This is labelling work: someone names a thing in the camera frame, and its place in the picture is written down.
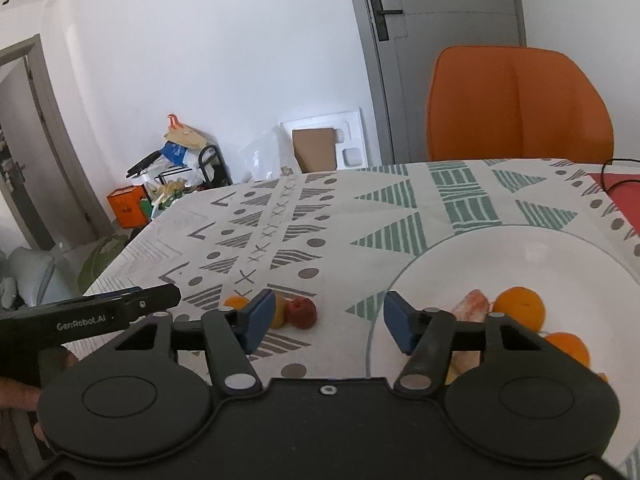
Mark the orange chair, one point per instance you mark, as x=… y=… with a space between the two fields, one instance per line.
x=520 y=105

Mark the white foam packaging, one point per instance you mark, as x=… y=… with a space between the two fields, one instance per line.
x=350 y=135

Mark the black long object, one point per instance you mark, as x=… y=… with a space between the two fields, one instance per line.
x=145 y=164

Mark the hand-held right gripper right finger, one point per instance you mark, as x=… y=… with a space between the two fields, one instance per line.
x=397 y=320

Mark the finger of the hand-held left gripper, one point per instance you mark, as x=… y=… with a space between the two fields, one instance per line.
x=155 y=297

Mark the white round plate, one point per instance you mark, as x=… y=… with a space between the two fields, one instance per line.
x=500 y=260

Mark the small red fruit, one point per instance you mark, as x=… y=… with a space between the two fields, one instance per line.
x=301 y=312

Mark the small yellowish fruit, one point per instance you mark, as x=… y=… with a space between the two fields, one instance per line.
x=280 y=310

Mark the brown paper bag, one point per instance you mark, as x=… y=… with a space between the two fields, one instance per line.
x=185 y=137

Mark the patterned tablecloth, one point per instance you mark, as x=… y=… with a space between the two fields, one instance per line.
x=350 y=200

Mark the large orange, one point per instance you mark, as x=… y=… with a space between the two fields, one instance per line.
x=520 y=307
x=567 y=350

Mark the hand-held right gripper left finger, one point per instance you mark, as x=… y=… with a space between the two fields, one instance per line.
x=260 y=317

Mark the clear plastic bag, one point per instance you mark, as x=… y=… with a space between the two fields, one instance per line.
x=265 y=155

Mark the red orange table mat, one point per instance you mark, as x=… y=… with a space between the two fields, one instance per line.
x=620 y=195

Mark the green floor cushion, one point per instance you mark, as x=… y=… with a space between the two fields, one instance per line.
x=102 y=260

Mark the brown cardboard piece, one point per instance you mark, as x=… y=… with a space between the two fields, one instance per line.
x=313 y=150

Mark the blue plastic bag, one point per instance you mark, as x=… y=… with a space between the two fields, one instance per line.
x=172 y=152

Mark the grey door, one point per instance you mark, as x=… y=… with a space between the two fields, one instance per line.
x=450 y=0

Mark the grey door frame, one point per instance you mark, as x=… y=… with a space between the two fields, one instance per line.
x=60 y=135

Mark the orange box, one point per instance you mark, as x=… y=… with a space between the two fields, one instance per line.
x=127 y=207

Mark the person's left hand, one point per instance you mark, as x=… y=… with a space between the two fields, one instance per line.
x=17 y=392

